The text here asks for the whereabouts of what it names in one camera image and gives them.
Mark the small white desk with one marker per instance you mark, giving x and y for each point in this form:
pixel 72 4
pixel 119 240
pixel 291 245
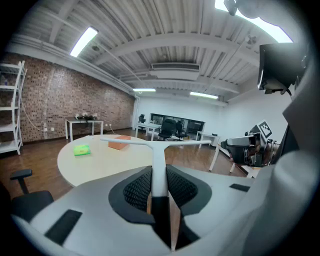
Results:
pixel 208 135

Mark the green tissue packet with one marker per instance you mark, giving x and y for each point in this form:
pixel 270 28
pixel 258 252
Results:
pixel 82 150

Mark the long ceiling light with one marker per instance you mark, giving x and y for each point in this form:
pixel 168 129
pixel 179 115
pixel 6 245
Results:
pixel 203 95
pixel 144 89
pixel 83 42

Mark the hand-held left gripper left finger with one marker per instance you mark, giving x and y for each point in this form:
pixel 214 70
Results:
pixel 82 195

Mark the black mesh office chair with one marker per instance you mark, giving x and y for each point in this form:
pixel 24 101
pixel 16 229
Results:
pixel 180 130
pixel 167 128
pixel 142 118

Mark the large ceiling light panel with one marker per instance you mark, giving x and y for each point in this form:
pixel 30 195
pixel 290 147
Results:
pixel 270 26

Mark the small white flower plant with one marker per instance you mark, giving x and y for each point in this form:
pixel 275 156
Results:
pixel 77 116

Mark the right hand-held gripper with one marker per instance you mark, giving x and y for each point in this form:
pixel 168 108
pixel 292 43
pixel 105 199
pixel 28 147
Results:
pixel 262 147

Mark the white ceiling air conditioner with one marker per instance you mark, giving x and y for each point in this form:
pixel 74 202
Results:
pixel 175 71

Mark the orange rectangular box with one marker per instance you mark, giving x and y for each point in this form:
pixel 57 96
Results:
pixel 118 143

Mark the grey-top white desk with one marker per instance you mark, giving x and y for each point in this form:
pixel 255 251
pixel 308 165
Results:
pixel 83 122

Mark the pale-top white desk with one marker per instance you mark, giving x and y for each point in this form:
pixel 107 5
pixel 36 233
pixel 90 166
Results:
pixel 148 126

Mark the dark glass partition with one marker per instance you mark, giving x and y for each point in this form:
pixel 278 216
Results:
pixel 195 126

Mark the black armrest office chair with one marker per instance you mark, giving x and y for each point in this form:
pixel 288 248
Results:
pixel 30 202

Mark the round white table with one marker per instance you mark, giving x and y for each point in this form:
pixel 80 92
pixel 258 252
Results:
pixel 107 165

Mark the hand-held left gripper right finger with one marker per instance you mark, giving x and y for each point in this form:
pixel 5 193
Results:
pixel 212 190

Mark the white metal shelf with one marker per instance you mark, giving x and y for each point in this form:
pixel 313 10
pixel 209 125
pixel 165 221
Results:
pixel 15 105

